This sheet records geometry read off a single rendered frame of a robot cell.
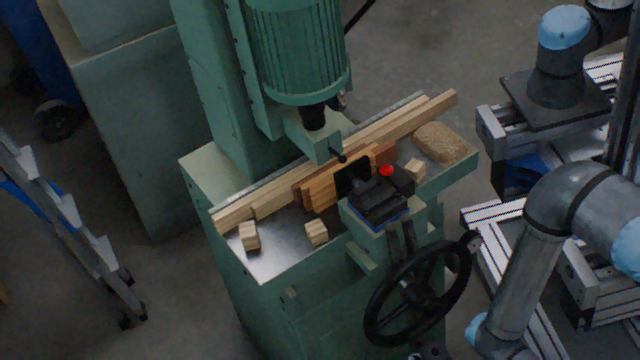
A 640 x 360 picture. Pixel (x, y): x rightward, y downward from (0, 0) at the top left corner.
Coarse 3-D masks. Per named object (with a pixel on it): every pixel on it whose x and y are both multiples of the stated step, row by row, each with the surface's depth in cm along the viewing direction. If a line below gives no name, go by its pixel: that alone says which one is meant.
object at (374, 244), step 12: (408, 204) 153; (420, 204) 153; (348, 216) 154; (420, 216) 153; (348, 228) 158; (360, 228) 152; (420, 228) 156; (360, 240) 156; (372, 240) 149; (384, 240) 150; (372, 252) 153; (384, 252) 153
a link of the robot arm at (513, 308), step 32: (544, 192) 116; (576, 192) 110; (544, 224) 118; (512, 256) 127; (544, 256) 122; (512, 288) 128; (480, 320) 140; (512, 320) 132; (480, 352) 140; (512, 352) 135
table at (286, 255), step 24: (432, 120) 178; (408, 144) 174; (432, 168) 167; (456, 168) 168; (432, 192) 168; (288, 216) 163; (312, 216) 162; (336, 216) 161; (240, 240) 160; (264, 240) 159; (288, 240) 158; (336, 240) 157; (240, 264) 158; (264, 264) 155; (288, 264) 154; (312, 264) 157; (360, 264) 157; (384, 264) 156; (264, 288) 152
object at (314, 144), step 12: (288, 108) 162; (288, 120) 160; (300, 120) 159; (288, 132) 164; (300, 132) 157; (312, 132) 156; (324, 132) 155; (336, 132) 155; (300, 144) 161; (312, 144) 154; (324, 144) 155; (336, 144) 157; (312, 156) 158; (324, 156) 157
